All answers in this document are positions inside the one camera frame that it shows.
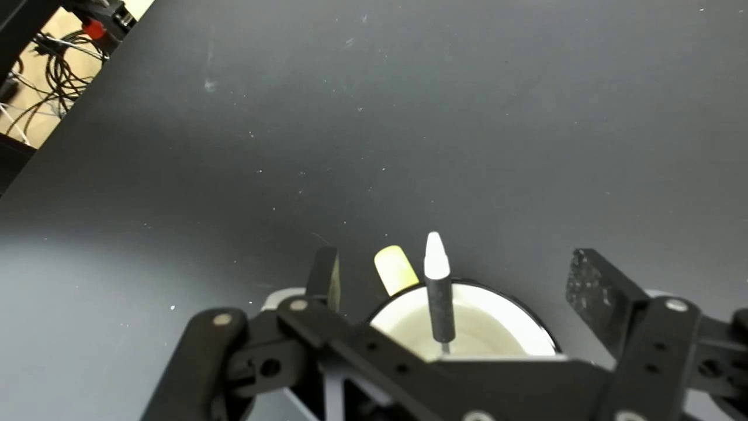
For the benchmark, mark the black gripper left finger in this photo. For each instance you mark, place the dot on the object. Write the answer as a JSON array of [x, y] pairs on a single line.
[[324, 278]]

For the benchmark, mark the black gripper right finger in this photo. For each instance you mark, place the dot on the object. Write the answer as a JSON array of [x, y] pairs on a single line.
[[605, 297]]

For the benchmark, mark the black pen with white cap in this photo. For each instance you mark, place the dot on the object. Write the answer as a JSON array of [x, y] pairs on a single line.
[[438, 281]]

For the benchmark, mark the yellow ceramic cup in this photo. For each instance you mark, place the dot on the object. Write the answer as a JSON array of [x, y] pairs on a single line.
[[488, 323]]

